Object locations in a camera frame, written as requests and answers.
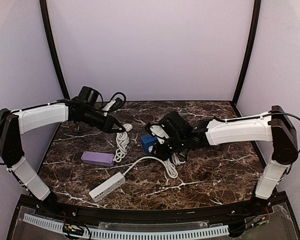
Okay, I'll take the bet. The purple strip white cable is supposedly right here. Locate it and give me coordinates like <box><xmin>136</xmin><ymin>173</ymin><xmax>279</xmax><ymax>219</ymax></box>
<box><xmin>113</xmin><ymin>122</ymin><xmax>134</xmax><ymax>163</ymax></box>

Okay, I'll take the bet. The dark blue cube socket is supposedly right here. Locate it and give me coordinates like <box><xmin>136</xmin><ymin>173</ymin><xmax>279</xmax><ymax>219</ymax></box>
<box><xmin>140</xmin><ymin>134</ymin><xmax>158</xmax><ymax>155</ymax></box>

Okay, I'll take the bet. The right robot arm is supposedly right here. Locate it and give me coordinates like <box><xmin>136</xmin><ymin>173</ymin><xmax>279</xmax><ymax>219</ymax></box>
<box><xmin>145</xmin><ymin>105</ymin><xmax>300</xmax><ymax>200</ymax></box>

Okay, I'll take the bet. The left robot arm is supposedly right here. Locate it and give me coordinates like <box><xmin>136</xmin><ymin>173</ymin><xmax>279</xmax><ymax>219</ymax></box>
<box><xmin>0</xmin><ymin>100</ymin><xmax>126</xmax><ymax>203</ymax></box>

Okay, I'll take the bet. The purple power strip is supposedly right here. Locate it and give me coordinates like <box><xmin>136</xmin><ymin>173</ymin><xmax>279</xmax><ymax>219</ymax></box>
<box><xmin>80</xmin><ymin>151</ymin><xmax>115</xmax><ymax>167</ymax></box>

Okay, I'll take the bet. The white power strip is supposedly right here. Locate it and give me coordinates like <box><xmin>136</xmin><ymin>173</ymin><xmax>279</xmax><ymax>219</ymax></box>
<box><xmin>89</xmin><ymin>172</ymin><xmax>126</xmax><ymax>202</ymax></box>

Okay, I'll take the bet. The left circuit board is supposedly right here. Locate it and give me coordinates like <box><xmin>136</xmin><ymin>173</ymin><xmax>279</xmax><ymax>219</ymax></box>
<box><xmin>62</xmin><ymin>223</ymin><xmax>85</xmax><ymax>236</ymax></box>

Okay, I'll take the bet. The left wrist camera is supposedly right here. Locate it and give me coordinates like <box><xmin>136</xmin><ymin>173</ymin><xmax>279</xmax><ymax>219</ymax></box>
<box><xmin>78</xmin><ymin>86</ymin><xmax>101</xmax><ymax>106</ymax></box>

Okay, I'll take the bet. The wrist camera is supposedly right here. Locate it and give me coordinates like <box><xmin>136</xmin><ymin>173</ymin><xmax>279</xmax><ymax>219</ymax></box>
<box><xmin>78</xmin><ymin>86</ymin><xmax>101</xmax><ymax>106</ymax></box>
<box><xmin>158</xmin><ymin>111</ymin><xmax>193</xmax><ymax>140</ymax></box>

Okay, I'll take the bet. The left black frame post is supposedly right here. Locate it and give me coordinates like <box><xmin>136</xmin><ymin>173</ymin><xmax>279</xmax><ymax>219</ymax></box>
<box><xmin>39</xmin><ymin>0</ymin><xmax>70</xmax><ymax>99</ymax></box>

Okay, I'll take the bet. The black frame post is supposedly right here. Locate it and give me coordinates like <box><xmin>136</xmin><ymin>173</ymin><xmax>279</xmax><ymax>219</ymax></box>
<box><xmin>39</xmin><ymin>0</ymin><xmax>70</xmax><ymax>99</ymax></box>
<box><xmin>231</xmin><ymin>0</ymin><xmax>262</xmax><ymax>106</ymax></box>

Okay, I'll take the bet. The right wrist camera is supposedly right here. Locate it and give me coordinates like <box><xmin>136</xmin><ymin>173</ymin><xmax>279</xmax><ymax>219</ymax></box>
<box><xmin>158</xmin><ymin>111</ymin><xmax>193</xmax><ymax>140</ymax></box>

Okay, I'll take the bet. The black front rail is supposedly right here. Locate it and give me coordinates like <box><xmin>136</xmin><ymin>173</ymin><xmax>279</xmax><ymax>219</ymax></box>
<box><xmin>57</xmin><ymin>200</ymin><xmax>251</xmax><ymax>225</ymax></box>

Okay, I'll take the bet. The white slotted cable duct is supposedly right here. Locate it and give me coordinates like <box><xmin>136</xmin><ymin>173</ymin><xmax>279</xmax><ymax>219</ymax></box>
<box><xmin>22</xmin><ymin>213</ymin><xmax>229</xmax><ymax>240</ymax></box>

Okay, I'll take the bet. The right black frame post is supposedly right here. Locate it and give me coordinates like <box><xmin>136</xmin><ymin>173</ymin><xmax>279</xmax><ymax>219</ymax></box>
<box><xmin>231</xmin><ymin>0</ymin><xmax>262</xmax><ymax>106</ymax></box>

